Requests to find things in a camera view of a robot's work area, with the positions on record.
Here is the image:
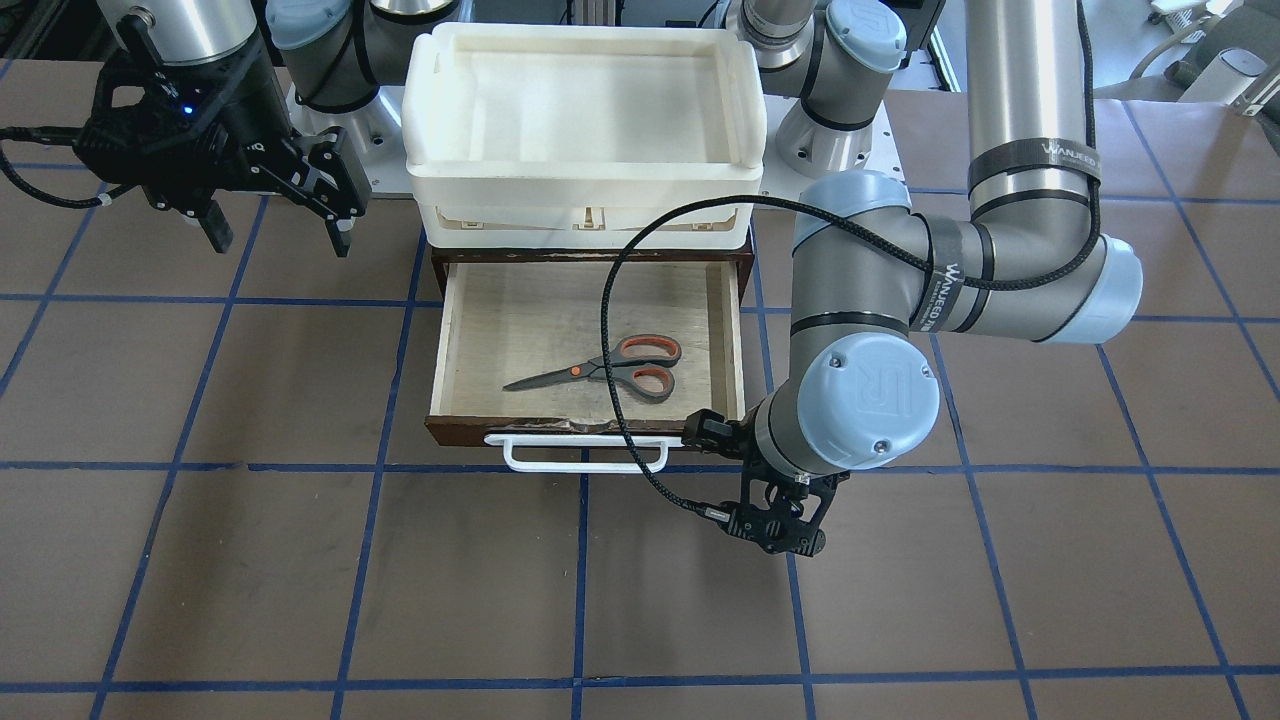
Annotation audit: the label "white plastic bin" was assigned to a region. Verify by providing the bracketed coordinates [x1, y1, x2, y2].
[401, 23, 767, 249]

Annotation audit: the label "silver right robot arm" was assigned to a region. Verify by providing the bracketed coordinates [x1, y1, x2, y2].
[72, 1, 465, 258]

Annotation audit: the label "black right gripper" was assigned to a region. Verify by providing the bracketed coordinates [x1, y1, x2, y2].
[76, 50, 372, 258]

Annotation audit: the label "orange grey handled scissors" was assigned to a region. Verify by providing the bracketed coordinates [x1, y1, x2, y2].
[503, 334, 682, 402]

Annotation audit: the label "black braided cable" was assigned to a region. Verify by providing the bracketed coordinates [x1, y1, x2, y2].
[600, 0, 1106, 523]
[0, 126, 136, 211]

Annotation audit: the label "wooden drawer with white handle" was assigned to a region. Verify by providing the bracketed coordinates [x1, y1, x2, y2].
[425, 260, 748, 447]

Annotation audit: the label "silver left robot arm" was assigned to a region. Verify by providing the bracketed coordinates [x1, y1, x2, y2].
[684, 1, 1143, 556]

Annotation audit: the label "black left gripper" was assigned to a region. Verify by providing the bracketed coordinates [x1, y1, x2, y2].
[682, 409, 850, 557]

